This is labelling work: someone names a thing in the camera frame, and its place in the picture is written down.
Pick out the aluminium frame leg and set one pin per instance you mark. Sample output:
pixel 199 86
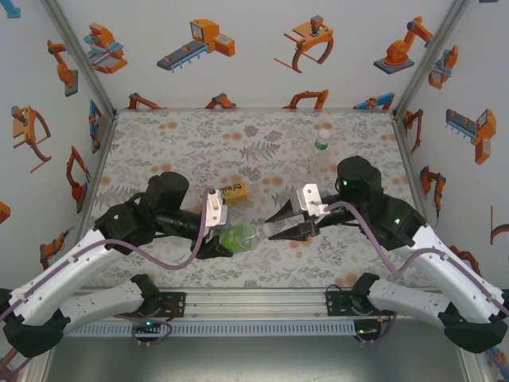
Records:
pixel 37 368
pixel 475 370

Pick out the clear bottle green white label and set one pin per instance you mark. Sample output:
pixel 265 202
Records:
pixel 321 155

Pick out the grey corner bracket plate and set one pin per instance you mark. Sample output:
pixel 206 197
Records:
pixel 102 135

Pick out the white bottle cap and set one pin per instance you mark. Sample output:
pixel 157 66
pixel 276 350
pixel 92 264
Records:
pixel 324 134

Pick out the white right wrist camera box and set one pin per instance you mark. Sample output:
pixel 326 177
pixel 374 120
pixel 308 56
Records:
pixel 308 199

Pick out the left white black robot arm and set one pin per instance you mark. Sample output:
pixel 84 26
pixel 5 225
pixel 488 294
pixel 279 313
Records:
pixel 55 282

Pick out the grey floral tablecloth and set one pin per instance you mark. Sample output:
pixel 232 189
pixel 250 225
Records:
pixel 199 131

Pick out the aluminium frame rail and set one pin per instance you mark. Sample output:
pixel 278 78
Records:
pixel 254 302

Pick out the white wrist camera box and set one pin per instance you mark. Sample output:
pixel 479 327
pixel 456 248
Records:
pixel 308 199
pixel 218 209

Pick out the aluminium frame post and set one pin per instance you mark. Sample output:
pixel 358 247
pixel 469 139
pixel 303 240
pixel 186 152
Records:
pixel 82 59
pixel 433 47

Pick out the aluminium table side rail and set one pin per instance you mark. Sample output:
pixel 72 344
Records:
pixel 409 159
pixel 95 167

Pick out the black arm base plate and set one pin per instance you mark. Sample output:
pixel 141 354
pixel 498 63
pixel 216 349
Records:
pixel 177 304
pixel 336 304

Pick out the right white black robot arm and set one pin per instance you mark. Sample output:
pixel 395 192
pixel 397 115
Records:
pixel 453 274

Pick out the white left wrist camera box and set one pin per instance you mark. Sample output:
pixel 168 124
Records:
pixel 218 209

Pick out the yellow label tea bottle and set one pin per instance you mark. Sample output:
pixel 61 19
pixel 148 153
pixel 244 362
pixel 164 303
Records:
pixel 236 192

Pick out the clear bottle bright green label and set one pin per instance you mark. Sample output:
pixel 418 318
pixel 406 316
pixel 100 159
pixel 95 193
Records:
pixel 234 238

